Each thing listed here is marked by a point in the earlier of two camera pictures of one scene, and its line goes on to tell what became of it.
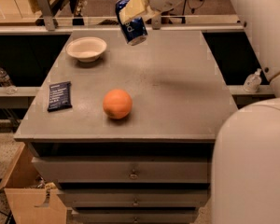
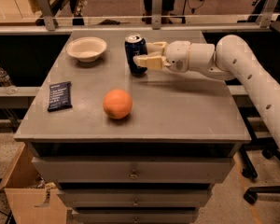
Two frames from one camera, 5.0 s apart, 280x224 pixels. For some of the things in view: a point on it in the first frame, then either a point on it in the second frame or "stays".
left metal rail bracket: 46,8 stays
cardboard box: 32,201 stays
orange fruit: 117,104 stays
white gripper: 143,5 to 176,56
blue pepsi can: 135,32 to 135,45
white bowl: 86,49 stays
